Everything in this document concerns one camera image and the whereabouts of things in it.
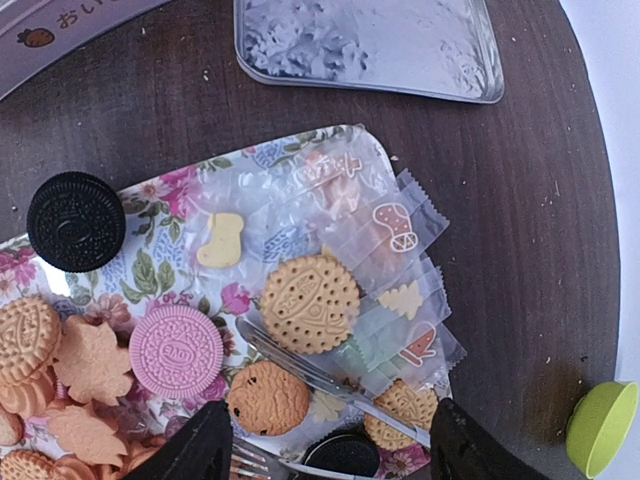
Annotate pink sandwich cookie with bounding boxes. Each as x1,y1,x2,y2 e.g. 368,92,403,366
129,305,224,399

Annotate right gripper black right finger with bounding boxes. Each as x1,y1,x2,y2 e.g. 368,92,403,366
430,398,547,480

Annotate chocolate chip cookie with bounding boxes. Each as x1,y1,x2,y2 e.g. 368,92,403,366
227,361,311,436

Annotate grey divided cookie tin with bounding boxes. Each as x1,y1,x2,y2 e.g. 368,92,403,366
1,0,166,98

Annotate round tan perforated biscuit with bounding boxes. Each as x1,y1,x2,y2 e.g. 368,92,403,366
259,255,360,354

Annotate black sandwich cookie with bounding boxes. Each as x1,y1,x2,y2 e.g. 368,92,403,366
26,171,126,273
302,433,380,477

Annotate silver serving tongs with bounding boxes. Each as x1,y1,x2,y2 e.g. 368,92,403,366
230,317,434,480

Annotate tan biscuit at tongs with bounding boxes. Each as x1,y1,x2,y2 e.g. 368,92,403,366
364,379,439,451

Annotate lime green bowl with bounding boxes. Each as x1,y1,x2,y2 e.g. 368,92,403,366
566,381,639,479

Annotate silver tin lid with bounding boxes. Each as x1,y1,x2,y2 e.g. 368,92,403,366
233,1,505,104

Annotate clear printed cookie wrappers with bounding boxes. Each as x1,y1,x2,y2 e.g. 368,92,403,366
189,125,465,394

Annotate floral rectangular tray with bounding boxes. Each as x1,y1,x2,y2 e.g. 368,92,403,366
0,124,454,480

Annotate leaf shaped orange cookie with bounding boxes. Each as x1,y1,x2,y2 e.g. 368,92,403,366
53,315,133,406

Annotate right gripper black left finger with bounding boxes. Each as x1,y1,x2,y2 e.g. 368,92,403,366
125,400,233,480

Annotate tan sandwich biscuit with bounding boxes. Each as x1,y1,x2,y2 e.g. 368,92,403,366
1,296,62,387

